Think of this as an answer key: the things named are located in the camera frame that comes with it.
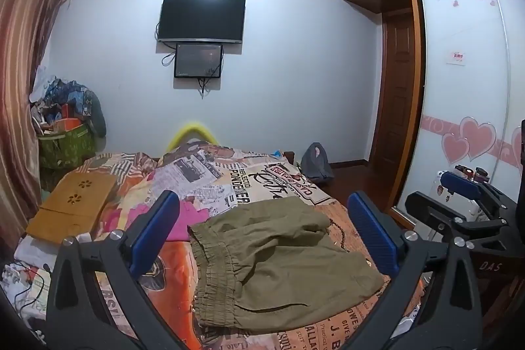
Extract small black monitor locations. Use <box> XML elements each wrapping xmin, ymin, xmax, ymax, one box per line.
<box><xmin>174</xmin><ymin>42</ymin><xmax>224</xmax><ymax>79</ymax></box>

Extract brown wooden door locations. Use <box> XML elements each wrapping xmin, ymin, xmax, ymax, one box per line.
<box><xmin>368</xmin><ymin>10</ymin><xmax>425</xmax><ymax>170</ymax></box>

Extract wooden lap tray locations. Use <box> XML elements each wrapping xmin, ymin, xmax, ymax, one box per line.
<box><xmin>25</xmin><ymin>171</ymin><xmax>119</xmax><ymax>245</ymax></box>

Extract pink folded cloth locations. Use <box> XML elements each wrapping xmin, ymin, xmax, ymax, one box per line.
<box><xmin>98</xmin><ymin>200</ymin><xmax>211</xmax><ymax>242</ymax></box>

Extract black wall television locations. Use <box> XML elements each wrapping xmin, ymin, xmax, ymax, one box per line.
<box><xmin>158</xmin><ymin>0</ymin><xmax>246</xmax><ymax>45</ymax></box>

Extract grey bag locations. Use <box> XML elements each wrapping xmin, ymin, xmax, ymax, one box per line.
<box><xmin>300</xmin><ymin>142</ymin><xmax>334</xmax><ymax>187</ymax></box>

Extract pile of clutter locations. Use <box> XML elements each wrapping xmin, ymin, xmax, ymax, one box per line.
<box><xmin>30</xmin><ymin>77</ymin><xmax>106</xmax><ymax>137</ymax></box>

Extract yellow curved headboard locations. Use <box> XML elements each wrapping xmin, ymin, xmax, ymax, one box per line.
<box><xmin>166</xmin><ymin>121</ymin><xmax>218</xmax><ymax>152</ymax></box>

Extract green fabric bag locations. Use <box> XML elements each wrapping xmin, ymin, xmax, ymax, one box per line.
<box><xmin>38</xmin><ymin>121</ymin><xmax>97</xmax><ymax>170</ymax></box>

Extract striped brown curtain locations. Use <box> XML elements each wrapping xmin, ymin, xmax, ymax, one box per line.
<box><xmin>0</xmin><ymin>0</ymin><xmax>78</xmax><ymax>236</ymax></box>

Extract olive green pants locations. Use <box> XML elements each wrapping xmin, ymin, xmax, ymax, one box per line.
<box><xmin>187</xmin><ymin>196</ymin><xmax>385</xmax><ymax>335</ymax></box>

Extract white cloth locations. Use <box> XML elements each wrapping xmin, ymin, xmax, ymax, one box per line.
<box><xmin>2</xmin><ymin>233</ymin><xmax>93</xmax><ymax>330</ymax></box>

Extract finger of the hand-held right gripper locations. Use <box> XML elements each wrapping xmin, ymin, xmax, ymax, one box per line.
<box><xmin>441</xmin><ymin>171</ymin><xmax>505</xmax><ymax>207</ymax></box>
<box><xmin>405</xmin><ymin>192</ymin><xmax>509</xmax><ymax>240</ymax></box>

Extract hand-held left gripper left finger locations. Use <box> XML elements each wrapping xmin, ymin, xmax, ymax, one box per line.
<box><xmin>45</xmin><ymin>190</ymin><xmax>193</xmax><ymax>350</ymax></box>

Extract printed blanket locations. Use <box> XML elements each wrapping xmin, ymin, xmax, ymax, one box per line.
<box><xmin>16</xmin><ymin>141</ymin><xmax>427</xmax><ymax>350</ymax></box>

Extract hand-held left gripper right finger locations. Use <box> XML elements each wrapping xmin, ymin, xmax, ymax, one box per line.
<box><xmin>340</xmin><ymin>192</ymin><xmax>482</xmax><ymax>350</ymax></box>

